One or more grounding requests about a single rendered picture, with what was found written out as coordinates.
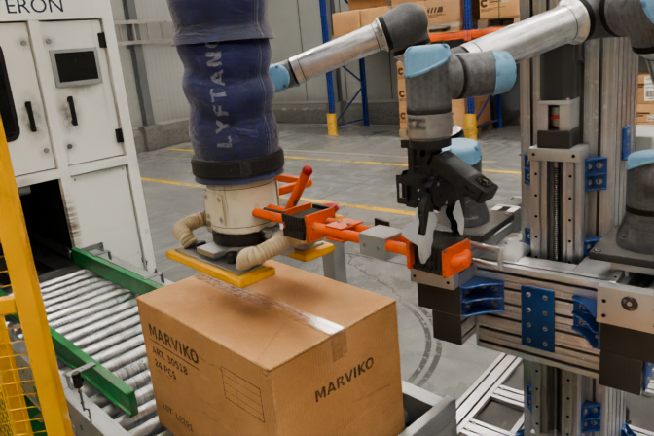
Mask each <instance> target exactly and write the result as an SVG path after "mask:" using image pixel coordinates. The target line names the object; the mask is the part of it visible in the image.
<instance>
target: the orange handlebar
mask: <svg viewBox="0 0 654 436"><path fill-rule="evenodd" d="M298 178H299V176H296V175H290V174H283V173H281V174H280V175H278V176H276V177H275V180H277V181H280V182H286V183H289V184H286V185H282V186H278V190H279V195H280V196H281V195H284V194H287V193H291V192H292V191H293V189H294V187H295V185H296V183H297V181H298ZM311 185H312V179H311V178H310V179H309V182H308V184H307V185H306V188H307V187H310V186H311ZM267 208H270V209H275V210H279V211H282V210H284V208H285V207H282V206H278V205H273V204H269V205H268V207H267ZM252 215H253V216H254V217H258V218H261V219H265V220H269V221H273V222H276V223H280V224H283V222H282V217H281V214H280V213H276V212H272V211H267V210H264V209H260V208H255V209H254V210H253V211H252ZM361 223H363V221H358V220H354V219H349V218H344V219H341V220H339V219H335V218H330V217H329V218H327V219H326V221H325V224H321V223H317V222H314V223H313V224H312V226H311V230H312V231H313V232H315V233H319V234H323V235H326V236H327V237H326V238H327V239H331V240H334V241H337V242H341V243H344V242H346V241H352V242H356V243H359V233H360V232H362V231H365V230H368V229H370V228H373V227H370V226H365V225H361ZM407 241H409V240H408V239H406V238H404V237H403V235H401V237H400V242H399V241H395V240H391V239H390V240H389V241H388V242H387V243H386V245H385V249H386V250H387V251H390V252H394V253H397V254H401V255H405V256H407V252H406V242H407ZM472 259H473V254H472V252H471V251H470V250H469V249H465V250H464V251H463V252H461V253H459V254H455V255H453V257H452V259H451V266H452V267H462V266H465V265H468V264H469V263H470V262H471V261H472Z"/></svg>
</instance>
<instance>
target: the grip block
mask: <svg viewBox="0 0 654 436"><path fill-rule="evenodd" d="M281 217H282V222H283V235H284V236H288V237H292V238H294V239H298V240H302V241H305V240H306V237H307V242H312V241H315V240H317V239H320V238H323V237H325V236H326V235H323V234H319V233H315V232H313V231H312V230H311V226H312V224H313V223H314V222H317V223H321V224H325V221H326V219H327V218H329V217H330V218H335V219H336V217H335V207H333V206H332V207H331V206H326V205H321V204H316V203H314V204H313V205H312V207H311V202H307V203H304V204H301V205H297V206H294V207H291V208H288V209H285V210H282V214H281Z"/></svg>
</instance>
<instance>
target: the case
mask: <svg viewBox="0 0 654 436"><path fill-rule="evenodd" d="M262 263H263V264H265V265H268V266H271V267H274V268H275V275H273V276H271V277H268V278H266V279H263V280H260V281H258V282H255V283H253V284H250V285H248V286H245V287H243V288H238V287H236V286H233V285H232V284H230V283H227V282H225V281H223V280H220V279H218V278H215V277H213V276H211V275H208V274H206V273H204V272H201V273H198V274H196V275H193V276H190V277H188V278H185V279H182V280H180V281H177V282H175V283H172V284H169V285H167V286H165V287H162V288H160V289H157V290H154V291H152V292H149V293H146V294H144V295H141V296H138V297H136V301H137V306H138V311H139V316H140V322H141V327H142V332H143V338H144V343H145V348H146V353H147V358H148V364H149V369H150V374H151V380H152V385H153V389H154V395H155V400H156V406H157V411H158V416H159V422H160V424H162V425H163V426H164V427H165V428H166V429H168V430H169V431H170V432H171V433H172V434H174V435H175V436H398V435H399V434H400V433H402V432H403V431H404V430H405V421H404V407H403V393H402V379H401V365H400V350H399V337H398V322H397V308H396V300H394V299H391V298H388V297H385V296H382V295H379V294H376V293H373V292H370V291H367V290H364V289H361V288H357V287H354V286H351V285H348V284H345V283H342V282H339V281H337V280H334V279H331V278H327V277H324V276H321V275H318V274H315V273H312V272H307V271H304V270H300V269H297V268H294V267H291V266H288V265H285V264H282V263H279V262H277V261H273V260H268V261H267V260H266V262H262Z"/></svg>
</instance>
